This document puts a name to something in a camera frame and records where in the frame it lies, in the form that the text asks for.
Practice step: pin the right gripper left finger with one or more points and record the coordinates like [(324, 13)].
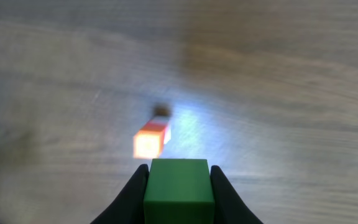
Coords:
[(129, 202)]

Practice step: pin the orange cube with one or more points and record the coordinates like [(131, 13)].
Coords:
[(148, 144)]

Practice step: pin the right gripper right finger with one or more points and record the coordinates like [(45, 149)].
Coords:
[(228, 202)]

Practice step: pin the green cube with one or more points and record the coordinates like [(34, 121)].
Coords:
[(179, 189)]

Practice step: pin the red cube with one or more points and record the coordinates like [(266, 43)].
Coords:
[(159, 124)]

